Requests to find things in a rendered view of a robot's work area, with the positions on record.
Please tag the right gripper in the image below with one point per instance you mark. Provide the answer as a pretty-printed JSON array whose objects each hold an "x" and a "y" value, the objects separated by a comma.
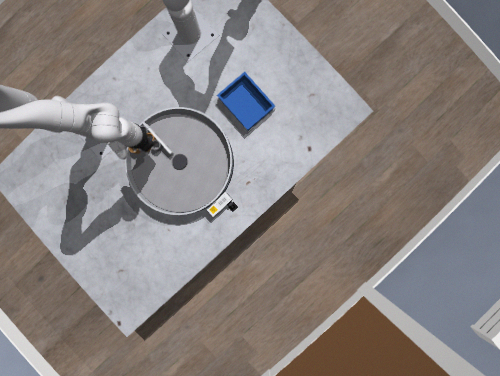
[{"x": 121, "y": 150}]

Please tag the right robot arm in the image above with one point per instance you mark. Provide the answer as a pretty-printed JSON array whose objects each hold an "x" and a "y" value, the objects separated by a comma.
[{"x": 102, "y": 123}]

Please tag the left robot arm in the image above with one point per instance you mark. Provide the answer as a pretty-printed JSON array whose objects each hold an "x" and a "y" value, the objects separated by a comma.
[{"x": 185, "y": 20}]

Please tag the grey metal bushing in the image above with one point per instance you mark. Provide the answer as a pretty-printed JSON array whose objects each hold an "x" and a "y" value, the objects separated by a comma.
[{"x": 160, "y": 147}]

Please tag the blue open-top crate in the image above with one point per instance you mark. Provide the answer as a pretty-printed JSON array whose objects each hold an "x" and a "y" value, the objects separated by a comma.
[{"x": 245, "y": 98}]

